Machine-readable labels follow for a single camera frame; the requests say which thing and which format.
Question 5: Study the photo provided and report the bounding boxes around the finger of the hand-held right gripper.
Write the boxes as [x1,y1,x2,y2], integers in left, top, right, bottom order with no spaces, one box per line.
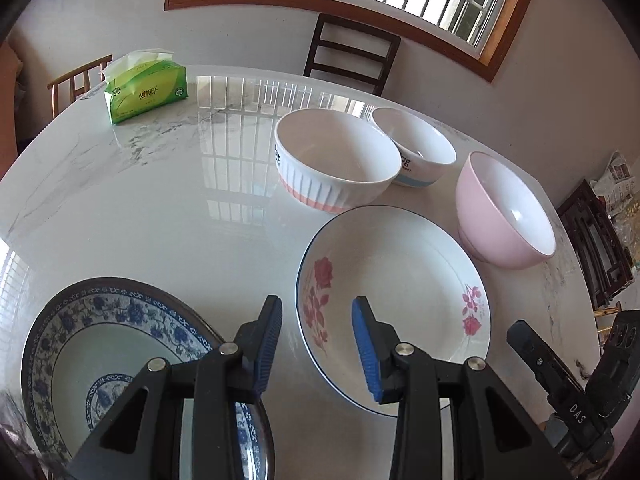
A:
[506,320,568,403]

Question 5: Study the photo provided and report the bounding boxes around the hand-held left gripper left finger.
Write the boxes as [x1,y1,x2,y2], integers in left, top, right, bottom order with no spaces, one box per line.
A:
[65,295,283,480]

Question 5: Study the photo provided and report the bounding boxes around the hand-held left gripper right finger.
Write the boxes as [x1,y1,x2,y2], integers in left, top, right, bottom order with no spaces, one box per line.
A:
[351,296,576,480]

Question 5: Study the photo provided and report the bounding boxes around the white plate with red roses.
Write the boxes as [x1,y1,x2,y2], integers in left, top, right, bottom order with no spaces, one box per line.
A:
[295,205,492,417]

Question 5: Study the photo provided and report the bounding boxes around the ribbed white bowl pink band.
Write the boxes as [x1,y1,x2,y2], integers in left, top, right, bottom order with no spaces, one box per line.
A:
[274,108,402,213]

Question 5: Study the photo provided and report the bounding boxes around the blue and white patterned plate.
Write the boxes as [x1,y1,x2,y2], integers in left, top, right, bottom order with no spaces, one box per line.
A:
[20,276,275,480]

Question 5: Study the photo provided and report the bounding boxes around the small white bowl blue band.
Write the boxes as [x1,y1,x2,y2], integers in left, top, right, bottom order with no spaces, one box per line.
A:
[371,106,457,188]

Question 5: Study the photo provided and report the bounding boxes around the dark carved wooden furniture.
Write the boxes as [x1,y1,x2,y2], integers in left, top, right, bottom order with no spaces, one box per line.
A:
[556,178,636,311]

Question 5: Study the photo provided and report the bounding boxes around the newspaper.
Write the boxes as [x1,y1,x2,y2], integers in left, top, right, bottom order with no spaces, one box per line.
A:
[590,150,640,211]

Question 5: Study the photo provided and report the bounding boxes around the green tissue pack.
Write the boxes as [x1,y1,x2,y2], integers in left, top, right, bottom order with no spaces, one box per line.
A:
[102,50,188,126]

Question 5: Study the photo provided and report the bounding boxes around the dark wooden chair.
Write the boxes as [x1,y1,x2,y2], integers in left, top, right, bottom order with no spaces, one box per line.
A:
[303,13,402,97]

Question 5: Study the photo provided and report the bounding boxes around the light wooden chair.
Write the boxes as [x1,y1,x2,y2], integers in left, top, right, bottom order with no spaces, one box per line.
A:
[47,55,113,120]

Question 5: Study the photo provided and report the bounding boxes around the wooden framed window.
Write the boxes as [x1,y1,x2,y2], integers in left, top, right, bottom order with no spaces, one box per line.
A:
[165,0,543,83]

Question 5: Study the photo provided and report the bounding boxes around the brown cardboard box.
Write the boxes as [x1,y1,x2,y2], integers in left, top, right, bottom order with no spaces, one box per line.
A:
[0,40,23,156]

